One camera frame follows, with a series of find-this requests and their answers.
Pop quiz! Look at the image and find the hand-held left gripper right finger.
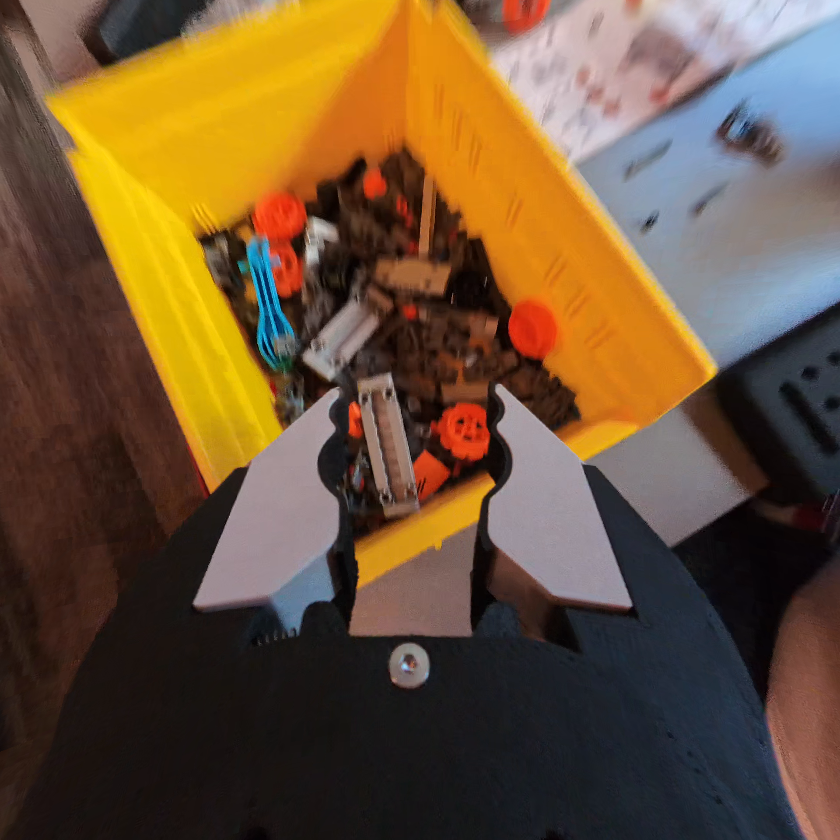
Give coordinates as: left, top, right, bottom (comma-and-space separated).
472, 382, 635, 640

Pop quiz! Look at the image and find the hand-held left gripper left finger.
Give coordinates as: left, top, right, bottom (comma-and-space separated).
192, 386, 358, 640

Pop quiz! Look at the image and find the light grey frame piece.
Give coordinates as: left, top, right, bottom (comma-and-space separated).
356, 373, 422, 517

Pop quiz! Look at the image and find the pile of building pieces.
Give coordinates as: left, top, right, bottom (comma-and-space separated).
197, 146, 582, 529

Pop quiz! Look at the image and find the thin dark axle piece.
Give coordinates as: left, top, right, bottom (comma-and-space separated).
623, 141, 674, 182

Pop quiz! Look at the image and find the yellow plastic bin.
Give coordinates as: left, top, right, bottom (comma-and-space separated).
45, 0, 720, 589

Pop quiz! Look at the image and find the grey beam with blue pin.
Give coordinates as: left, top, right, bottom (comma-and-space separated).
714, 101, 786, 166

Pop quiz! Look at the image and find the person's right forearm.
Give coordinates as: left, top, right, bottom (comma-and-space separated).
764, 550, 840, 840

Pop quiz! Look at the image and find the grey desk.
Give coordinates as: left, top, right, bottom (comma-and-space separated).
348, 14, 840, 640

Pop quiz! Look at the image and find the orange gear wheel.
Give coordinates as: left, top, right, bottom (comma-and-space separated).
436, 402, 492, 462
251, 193, 308, 241
268, 242, 307, 298
508, 298, 560, 359

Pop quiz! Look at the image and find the light grey plate piece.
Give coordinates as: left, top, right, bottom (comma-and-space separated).
301, 301, 383, 383

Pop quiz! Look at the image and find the blue separator tool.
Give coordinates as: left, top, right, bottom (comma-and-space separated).
246, 235, 298, 376

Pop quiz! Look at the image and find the open white instruction booklet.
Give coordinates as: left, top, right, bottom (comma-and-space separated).
485, 0, 840, 166

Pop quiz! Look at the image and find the grey orange robot model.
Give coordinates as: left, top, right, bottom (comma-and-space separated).
458, 0, 553, 38

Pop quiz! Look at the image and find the black flat box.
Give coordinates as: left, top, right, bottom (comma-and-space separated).
84, 0, 227, 65

